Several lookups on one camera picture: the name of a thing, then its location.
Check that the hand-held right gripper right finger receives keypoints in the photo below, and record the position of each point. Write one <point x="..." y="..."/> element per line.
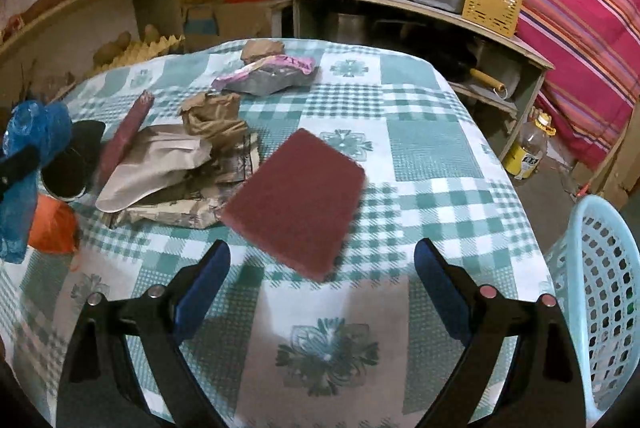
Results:
<point x="440" y="288"/>

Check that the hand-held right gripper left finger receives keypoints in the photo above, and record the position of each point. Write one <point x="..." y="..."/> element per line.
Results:
<point x="206" y="288"/>

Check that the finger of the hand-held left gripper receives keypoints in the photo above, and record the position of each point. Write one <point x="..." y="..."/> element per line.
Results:
<point x="20" y="166"/>

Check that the blue plastic bag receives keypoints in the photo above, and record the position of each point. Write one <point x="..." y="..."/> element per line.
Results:
<point x="42" y="128"/>

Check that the maroon scouring pad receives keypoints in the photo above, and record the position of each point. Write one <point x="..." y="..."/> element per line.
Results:
<point x="300" y="203"/>

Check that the light blue plastic basket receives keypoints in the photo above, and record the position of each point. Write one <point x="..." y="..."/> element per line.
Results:
<point x="602" y="303"/>

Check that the pink foil snack wrapper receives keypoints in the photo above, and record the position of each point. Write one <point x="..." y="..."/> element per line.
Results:
<point x="270" y="76"/>

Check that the black round container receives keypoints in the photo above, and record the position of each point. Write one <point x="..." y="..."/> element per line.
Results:
<point x="67" y="171"/>

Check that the orange plastic wrapper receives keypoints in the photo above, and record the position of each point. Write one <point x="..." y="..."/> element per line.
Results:
<point x="52" y="225"/>

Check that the maroon strip pad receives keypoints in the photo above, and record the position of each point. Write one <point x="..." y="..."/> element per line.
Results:
<point x="122" y="138"/>

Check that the white paper pouch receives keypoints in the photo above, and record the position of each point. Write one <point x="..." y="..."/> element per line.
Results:
<point x="150" y="168"/>

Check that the brown potato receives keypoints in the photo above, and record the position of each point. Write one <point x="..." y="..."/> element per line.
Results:
<point x="111" y="47"/>

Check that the green checkered tablecloth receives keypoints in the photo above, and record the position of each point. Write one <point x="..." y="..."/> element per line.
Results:
<point x="420" y="133"/>

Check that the clear oil bottle yellow label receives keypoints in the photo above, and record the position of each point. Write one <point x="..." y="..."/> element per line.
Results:
<point x="527" y="151"/>

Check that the yellow egg carton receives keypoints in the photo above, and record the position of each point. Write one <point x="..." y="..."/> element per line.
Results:
<point x="140" y="51"/>

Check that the crumpled brown paper bag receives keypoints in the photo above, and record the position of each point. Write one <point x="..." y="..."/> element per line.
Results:
<point x="212" y="116"/>

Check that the crumpled brown paper ball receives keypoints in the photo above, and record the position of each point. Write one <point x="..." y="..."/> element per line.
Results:
<point x="260" y="51"/>

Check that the cardboard box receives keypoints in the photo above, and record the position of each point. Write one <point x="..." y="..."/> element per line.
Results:
<point x="225" y="21"/>

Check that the wooden storage cabinet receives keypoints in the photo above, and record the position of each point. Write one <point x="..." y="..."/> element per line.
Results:
<point x="415" y="16"/>

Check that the metal pot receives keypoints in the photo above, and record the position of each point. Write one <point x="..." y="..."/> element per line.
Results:
<point x="352" y="27"/>

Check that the yellow perforated utensil holder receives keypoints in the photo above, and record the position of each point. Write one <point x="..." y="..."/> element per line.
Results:
<point x="492" y="11"/>

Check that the pink striped blanket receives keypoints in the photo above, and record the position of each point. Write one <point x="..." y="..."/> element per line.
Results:
<point x="575" y="8"/>

